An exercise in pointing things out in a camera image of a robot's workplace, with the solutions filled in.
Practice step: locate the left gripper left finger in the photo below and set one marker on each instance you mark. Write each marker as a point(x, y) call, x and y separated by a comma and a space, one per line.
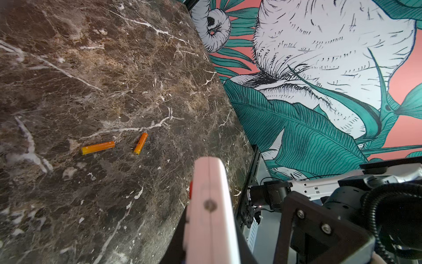
point(175, 253)

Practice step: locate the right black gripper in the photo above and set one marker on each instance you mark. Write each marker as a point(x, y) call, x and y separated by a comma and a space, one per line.
point(352, 224)

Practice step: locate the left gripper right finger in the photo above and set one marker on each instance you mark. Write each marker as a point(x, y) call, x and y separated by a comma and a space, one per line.
point(246, 256)

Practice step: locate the white remote control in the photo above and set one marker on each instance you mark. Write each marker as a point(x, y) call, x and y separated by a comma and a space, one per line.
point(210, 233)

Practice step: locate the orange battery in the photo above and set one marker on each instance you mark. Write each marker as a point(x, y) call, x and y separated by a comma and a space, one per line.
point(140, 144)
point(97, 148)

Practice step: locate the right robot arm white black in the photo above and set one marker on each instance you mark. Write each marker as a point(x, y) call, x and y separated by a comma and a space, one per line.
point(267, 197)

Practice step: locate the white slotted cable duct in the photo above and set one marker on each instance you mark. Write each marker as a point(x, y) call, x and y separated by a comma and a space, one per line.
point(252, 235)

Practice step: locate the black mounting rail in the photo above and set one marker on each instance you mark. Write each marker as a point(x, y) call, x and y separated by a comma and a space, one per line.
point(244, 214)

